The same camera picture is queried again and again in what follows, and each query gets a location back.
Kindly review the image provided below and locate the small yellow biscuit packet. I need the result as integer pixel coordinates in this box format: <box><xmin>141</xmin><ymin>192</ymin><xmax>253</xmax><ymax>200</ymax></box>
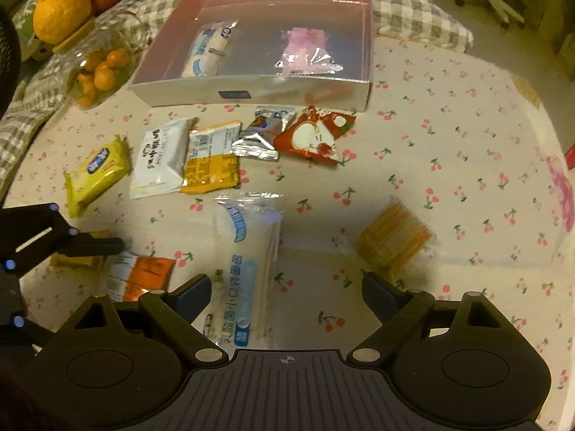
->
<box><xmin>49</xmin><ymin>229</ymin><xmax>111</xmax><ymax>270</ymax></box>

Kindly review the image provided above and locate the orange label snack packet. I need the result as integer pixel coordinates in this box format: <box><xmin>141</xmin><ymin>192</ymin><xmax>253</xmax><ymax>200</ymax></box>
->
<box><xmin>180</xmin><ymin>120</ymin><xmax>242</xmax><ymax>195</ymax></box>

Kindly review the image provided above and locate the white dark-print snack packet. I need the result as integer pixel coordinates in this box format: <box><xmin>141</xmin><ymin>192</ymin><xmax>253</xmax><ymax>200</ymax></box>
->
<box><xmin>129</xmin><ymin>117</ymin><xmax>198</xmax><ymax>200</ymax></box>

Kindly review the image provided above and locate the grey checkered blanket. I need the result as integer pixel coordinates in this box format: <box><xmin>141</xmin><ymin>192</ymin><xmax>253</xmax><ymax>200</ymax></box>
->
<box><xmin>0</xmin><ymin>49</ymin><xmax>77</xmax><ymax>198</ymax></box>

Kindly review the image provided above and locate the yellow snack packet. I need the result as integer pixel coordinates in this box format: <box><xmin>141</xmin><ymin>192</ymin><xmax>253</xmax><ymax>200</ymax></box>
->
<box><xmin>63</xmin><ymin>137</ymin><xmax>133</xmax><ymax>218</ymax></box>

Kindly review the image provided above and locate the silver snack packet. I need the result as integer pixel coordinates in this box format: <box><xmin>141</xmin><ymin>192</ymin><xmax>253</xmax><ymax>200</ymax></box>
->
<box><xmin>231</xmin><ymin>105</ymin><xmax>298</xmax><ymax>162</ymax></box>

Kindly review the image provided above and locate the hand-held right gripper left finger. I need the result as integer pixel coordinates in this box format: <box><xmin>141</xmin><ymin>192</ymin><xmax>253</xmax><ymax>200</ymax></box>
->
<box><xmin>67</xmin><ymin>274</ymin><xmax>230</xmax><ymax>366</ymax></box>

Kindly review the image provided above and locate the pink floral cloth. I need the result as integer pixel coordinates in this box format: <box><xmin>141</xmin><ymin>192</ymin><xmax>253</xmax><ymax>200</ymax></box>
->
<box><xmin>543</xmin><ymin>153</ymin><xmax>575</xmax><ymax>230</ymax></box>

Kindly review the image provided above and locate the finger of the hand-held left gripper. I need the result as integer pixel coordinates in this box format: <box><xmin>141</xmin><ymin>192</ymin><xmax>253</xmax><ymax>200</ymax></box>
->
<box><xmin>0</xmin><ymin>315</ymin><xmax>54</xmax><ymax>356</ymax></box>
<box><xmin>0</xmin><ymin>203</ymin><xmax>125</xmax><ymax>274</ymax></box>

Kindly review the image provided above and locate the cherry print bed sheet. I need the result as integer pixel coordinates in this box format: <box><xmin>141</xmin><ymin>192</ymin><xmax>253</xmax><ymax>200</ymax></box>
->
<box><xmin>0</xmin><ymin>36</ymin><xmax>575</xmax><ymax>431</ymax></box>

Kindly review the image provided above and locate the pink snack packet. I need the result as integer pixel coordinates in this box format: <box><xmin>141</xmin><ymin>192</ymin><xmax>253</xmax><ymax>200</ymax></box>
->
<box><xmin>274</xmin><ymin>27</ymin><xmax>342</xmax><ymax>77</ymax></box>

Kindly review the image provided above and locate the mandarin plush toy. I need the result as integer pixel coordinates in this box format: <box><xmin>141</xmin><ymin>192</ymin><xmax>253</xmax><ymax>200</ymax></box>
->
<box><xmin>32</xmin><ymin>0</ymin><xmax>93</xmax><ymax>46</ymax></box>

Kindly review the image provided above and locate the clear orange wafer packet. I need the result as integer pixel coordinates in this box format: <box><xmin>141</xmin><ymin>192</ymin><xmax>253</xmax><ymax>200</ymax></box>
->
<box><xmin>355</xmin><ymin>200</ymin><xmax>436</xmax><ymax>283</ymax></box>

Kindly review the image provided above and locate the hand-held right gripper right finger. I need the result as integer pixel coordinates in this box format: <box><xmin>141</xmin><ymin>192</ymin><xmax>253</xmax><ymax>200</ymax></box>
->
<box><xmin>348</xmin><ymin>272</ymin><xmax>517</xmax><ymax>365</ymax></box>

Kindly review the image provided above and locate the white blue snack packet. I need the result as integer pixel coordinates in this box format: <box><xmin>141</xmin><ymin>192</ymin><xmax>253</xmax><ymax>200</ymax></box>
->
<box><xmin>180</xmin><ymin>20</ymin><xmax>239</xmax><ymax>79</ymax></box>

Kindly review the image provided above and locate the red snack packet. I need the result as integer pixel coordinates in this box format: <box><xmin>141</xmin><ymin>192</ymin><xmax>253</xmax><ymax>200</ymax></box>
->
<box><xmin>273</xmin><ymin>105</ymin><xmax>357</xmax><ymax>167</ymax></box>

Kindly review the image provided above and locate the grey checkered pillow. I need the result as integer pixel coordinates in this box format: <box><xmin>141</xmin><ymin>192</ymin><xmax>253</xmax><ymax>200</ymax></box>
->
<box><xmin>96</xmin><ymin>0</ymin><xmax>474</xmax><ymax>55</ymax></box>

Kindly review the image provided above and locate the glass jar of small oranges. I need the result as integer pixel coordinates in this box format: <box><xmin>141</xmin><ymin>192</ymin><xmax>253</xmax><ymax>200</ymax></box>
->
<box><xmin>51</xmin><ymin>20</ymin><xmax>140</xmax><ymax>111</ymax></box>

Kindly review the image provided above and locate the pink cardboard box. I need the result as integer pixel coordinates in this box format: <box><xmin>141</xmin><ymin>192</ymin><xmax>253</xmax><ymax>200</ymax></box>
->
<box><xmin>128</xmin><ymin>0</ymin><xmax>374</xmax><ymax>113</ymax></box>

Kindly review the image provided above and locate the large clear blue-print packet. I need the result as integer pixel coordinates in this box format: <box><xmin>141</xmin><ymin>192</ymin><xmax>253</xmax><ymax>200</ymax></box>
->
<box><xmin>191</xmin><ymin>191</ymin><xmax>285</xmax><ymax>346</ymax></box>

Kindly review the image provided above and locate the orange white snack packet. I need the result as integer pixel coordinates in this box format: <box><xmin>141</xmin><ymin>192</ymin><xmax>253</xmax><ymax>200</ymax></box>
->
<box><xmin>96</xmin><ymin>251</ymin><xmax>176</xmax><ymax>303</ymax></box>

